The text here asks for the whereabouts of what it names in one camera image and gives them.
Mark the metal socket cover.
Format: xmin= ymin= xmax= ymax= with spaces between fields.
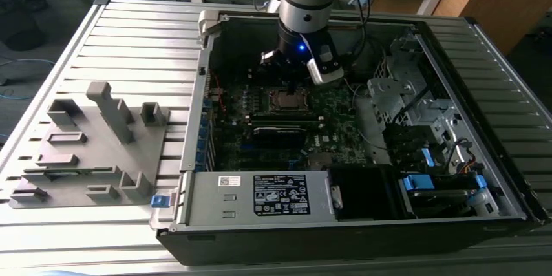
xmin=270 ymin=89 xmax=309 ymax=112

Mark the CPU socket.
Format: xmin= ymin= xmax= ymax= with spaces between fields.
xmin=268 ymin=87 xmax=312 ymax=114

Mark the silver metal drive cage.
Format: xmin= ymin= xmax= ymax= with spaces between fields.
xmin=365 ymin=27 xmax=492 ymax=176

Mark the green motherboard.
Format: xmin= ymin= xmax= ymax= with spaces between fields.
xmin=206 ymin=69 xmax=380 ymax=173

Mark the black graphics card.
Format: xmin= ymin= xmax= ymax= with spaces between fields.
xmin=252 ymin=125 xmax=308 ymax=149

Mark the grey chipset heatsink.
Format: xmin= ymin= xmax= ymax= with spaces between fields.
xmin=309 ymin=152 xmax=333 ymax=166

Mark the black plastic bay block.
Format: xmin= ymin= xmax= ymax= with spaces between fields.
xmin=381 ymin=123 xmax=437 ymax=169

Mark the blue disk carrier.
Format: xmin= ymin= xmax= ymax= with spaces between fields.
xmin=398 ymin=174 xmax=488 ymax=218
xmin=413 ymin=147 xmax=434 ymax=167

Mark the silver power supply unit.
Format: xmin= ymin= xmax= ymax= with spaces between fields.
xmin=186 ymin=171 xmax=337 ymax=225

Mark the grey parts rack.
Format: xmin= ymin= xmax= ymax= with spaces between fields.
xmin=8 ymin=81 xmax=172 ymax=209

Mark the black hard disk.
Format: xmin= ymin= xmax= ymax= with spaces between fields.
xmin=406 ymin=190 xmax=470 ymax=218

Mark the black open PC case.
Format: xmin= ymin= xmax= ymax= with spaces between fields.
xmin=148 ymin=9 xmax=552 ymax=267

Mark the black office chair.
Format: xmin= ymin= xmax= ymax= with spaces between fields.
xmin=0 ymin=0 xmax=49 ymax=52

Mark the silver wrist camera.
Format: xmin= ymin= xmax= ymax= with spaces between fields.
xmin=306 ymin=45 xmax=345 ymax=85

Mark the thick black cable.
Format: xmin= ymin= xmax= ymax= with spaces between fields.
xmin=350 ymin=36 xmax=386 ymax=78

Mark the thin grey wire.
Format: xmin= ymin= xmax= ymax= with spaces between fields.
xmin=360 ymin=133 xmax=392 ymax=151
xmin=349 ymin=83 xmax=368 ymax=111

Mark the grey case latch handle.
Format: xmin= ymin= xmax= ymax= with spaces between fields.
xmin=196 ymin=10 xmax=229 ymax=46

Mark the coloured wire bundle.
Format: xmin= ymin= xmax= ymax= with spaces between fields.
xmin=456 ymin=156 xmax=485 ymax=176

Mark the blue floor cable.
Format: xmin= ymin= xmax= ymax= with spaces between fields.
xmin=0 ymin=58 xmax=57 ymax=100

